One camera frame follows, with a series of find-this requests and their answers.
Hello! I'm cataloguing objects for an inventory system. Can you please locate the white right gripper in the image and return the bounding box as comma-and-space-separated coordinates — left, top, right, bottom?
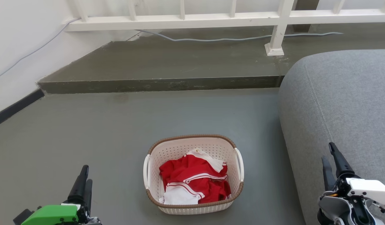
321, 142, 385, 207

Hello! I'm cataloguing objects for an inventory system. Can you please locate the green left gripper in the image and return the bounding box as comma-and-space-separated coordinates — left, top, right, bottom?
21, 165, 102, 225

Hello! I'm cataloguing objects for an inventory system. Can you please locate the cream perforated laundry basket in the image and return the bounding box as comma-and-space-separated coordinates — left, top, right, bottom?
143, 134, 244, 215

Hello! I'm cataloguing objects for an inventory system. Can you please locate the grey fabric sofa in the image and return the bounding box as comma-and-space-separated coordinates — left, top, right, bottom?
278, 49, 385, 225

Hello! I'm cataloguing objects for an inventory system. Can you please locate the black baseboard strip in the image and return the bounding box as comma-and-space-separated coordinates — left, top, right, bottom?
0, 88, 45, 128

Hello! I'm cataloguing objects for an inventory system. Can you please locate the red and white garment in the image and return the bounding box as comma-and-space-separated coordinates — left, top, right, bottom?
159, 149, 232, 205

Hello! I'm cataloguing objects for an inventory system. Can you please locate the white railing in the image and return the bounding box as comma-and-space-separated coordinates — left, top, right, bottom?
64, 0, 385, 57

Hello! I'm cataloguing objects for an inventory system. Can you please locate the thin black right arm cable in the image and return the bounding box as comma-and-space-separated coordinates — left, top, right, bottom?
372, 200, 385, 218

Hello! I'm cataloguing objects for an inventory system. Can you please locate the light grey cable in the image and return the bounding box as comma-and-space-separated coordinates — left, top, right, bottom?
0, 17, 344, 82

